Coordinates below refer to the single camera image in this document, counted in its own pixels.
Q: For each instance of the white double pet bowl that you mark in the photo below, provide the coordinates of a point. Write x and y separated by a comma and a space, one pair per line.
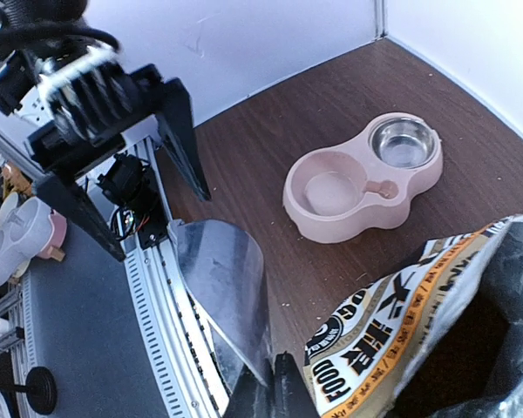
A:
23, 235

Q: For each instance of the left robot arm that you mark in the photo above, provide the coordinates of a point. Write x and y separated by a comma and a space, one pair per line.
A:
28, 24

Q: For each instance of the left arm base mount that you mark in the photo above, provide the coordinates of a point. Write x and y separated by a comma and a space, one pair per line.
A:
130, 184

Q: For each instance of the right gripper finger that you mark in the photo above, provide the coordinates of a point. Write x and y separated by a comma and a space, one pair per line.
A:
285, 395

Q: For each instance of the dog food bag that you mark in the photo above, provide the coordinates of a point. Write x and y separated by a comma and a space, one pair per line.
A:
366, 353

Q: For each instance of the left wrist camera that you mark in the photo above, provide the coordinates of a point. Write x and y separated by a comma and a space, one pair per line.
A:
80, 86

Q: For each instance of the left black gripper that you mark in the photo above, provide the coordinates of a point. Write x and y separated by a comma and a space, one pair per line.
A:
170, 103

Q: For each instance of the left aluminium frame post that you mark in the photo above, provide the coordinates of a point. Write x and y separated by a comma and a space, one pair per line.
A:
380, 15

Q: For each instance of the metal scoop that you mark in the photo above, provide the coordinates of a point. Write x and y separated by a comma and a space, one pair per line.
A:
223, 269

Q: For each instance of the steel bowl insert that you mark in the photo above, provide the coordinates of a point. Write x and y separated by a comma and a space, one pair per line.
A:
405, 143

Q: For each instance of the pink double pet bowl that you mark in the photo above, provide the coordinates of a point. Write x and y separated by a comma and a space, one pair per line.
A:
333, 194

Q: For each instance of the pink pet bowl background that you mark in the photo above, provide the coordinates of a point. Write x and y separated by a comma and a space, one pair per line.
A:
53, 248

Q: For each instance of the front aluminium rail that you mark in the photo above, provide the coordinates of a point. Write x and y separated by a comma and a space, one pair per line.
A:
173, 332

